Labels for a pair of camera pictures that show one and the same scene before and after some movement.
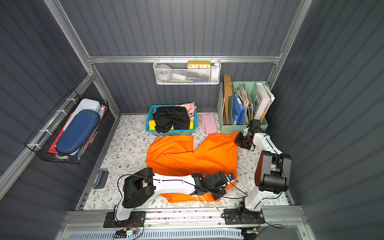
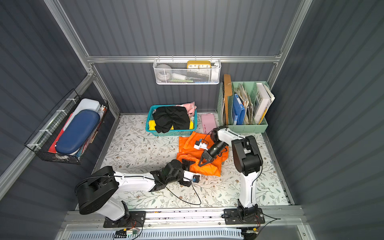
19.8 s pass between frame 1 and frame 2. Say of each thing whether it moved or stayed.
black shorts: stayed
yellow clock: stayed
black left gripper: moved
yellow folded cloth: stayed
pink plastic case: stayed
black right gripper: moved
